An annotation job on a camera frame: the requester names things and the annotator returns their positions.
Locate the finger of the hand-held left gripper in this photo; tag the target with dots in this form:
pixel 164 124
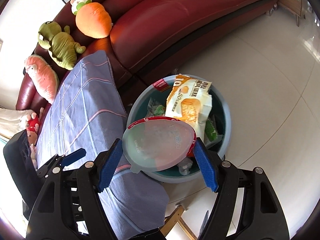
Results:
pixel 75 155

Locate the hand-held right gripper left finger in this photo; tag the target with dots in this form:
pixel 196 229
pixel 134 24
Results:
pixel 110 167

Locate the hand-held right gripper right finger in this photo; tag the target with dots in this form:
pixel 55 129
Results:
pixel 205 165

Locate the white paper towel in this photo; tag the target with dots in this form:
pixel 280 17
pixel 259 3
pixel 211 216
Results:
pixel 185 167

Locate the green white tissue packet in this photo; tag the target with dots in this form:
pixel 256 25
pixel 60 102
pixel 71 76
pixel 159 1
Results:
pixel 211 131

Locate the blue plastic basin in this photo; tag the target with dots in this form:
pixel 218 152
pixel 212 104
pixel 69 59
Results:
pixel 172 177

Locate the clear egg-shaped plastic lid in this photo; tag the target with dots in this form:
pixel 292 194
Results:
pixel 157 142

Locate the orange white snack packet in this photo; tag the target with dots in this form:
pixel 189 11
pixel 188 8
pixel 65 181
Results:
pixel 185 105

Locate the white green snack wrapper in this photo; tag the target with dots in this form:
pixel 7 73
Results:
pixel 157 108

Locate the red snack packet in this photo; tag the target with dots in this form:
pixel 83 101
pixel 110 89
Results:
pixel 161 85

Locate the brown teddy bear red outfit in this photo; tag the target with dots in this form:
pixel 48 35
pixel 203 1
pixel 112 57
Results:
pixel 32 125

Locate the white blanket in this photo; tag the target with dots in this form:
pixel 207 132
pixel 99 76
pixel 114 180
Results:
pixel 12 122

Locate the blue plaid cloth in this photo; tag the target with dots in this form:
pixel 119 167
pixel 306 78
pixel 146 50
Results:
pixel 82 105

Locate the pink rabbit plush pillow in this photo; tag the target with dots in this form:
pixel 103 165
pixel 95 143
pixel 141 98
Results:
pixel 42 80

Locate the green dinosaur plush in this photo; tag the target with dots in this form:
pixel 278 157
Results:
pixel 62 47

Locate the orange carrot rabbit plush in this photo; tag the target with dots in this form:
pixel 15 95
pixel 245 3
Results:
pixel 92 22

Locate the dark red leather sofa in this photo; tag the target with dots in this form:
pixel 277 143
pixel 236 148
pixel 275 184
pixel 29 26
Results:
pixel 175 17

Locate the wooden cabinet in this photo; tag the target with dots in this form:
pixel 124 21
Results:
pixel 290 0

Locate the wooden table frame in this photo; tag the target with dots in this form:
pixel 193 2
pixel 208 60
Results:
pixel 180 212

